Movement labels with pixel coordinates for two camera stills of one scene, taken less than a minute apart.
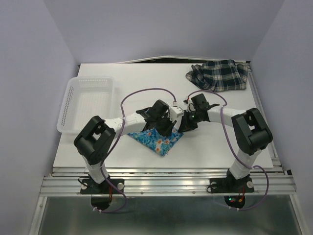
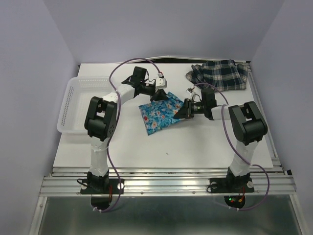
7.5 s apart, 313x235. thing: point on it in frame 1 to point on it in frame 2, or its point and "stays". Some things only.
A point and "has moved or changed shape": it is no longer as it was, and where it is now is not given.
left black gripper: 167,131 to 160,95
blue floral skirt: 153,139 has moved or changed shape
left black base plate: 89,187 stays
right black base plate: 227,185 stays
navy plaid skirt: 219,75 stays
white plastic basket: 85,97 stays
